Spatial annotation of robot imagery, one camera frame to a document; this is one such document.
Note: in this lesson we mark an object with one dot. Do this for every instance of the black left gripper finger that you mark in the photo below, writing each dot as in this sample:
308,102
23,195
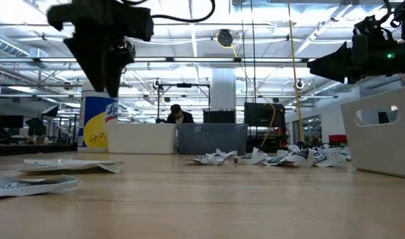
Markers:
89,56
116,63

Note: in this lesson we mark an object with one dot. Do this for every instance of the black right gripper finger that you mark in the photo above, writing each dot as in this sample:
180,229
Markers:
338,64

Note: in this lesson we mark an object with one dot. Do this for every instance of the white bandage wrapper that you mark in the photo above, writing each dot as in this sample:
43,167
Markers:
73,164

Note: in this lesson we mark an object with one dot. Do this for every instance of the small printed wipe packet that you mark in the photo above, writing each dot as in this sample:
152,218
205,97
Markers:
30,187

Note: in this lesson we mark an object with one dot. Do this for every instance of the disinfectant wipes canister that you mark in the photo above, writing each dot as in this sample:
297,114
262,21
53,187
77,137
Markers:
96,126

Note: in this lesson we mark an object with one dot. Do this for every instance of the black studio lamp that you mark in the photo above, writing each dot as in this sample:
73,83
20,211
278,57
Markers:
36,126
49,111

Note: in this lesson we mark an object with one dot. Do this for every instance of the red box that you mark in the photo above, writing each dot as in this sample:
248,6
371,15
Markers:
337,138

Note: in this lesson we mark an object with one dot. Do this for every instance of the white plastic bin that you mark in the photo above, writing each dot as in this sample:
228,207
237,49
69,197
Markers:
141,139

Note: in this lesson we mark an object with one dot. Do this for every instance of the person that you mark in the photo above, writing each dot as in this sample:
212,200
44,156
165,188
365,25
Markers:
180,117

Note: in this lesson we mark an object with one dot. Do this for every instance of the long ceiling light strip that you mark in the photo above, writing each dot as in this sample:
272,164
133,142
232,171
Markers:
202,59

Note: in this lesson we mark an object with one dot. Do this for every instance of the light grey plastic bin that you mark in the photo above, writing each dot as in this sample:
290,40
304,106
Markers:
372,149

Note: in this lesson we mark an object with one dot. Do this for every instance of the black flat screen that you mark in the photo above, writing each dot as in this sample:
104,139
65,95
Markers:
264,114

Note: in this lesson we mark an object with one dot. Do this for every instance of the black monitor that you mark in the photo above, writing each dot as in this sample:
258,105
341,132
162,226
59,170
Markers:
10,121

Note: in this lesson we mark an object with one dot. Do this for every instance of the white square column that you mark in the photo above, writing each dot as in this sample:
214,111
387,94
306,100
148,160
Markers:
223,89

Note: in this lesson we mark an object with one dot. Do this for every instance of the dark translucent plastic bin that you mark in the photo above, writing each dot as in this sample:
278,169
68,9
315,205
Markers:
212,139

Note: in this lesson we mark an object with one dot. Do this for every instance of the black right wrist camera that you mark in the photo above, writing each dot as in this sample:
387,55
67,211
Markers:
372,28

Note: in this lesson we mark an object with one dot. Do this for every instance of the black frame stand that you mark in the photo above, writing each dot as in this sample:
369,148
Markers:
184,85

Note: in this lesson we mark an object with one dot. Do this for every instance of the silver ventilation duct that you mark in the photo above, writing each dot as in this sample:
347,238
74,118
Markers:
6,46

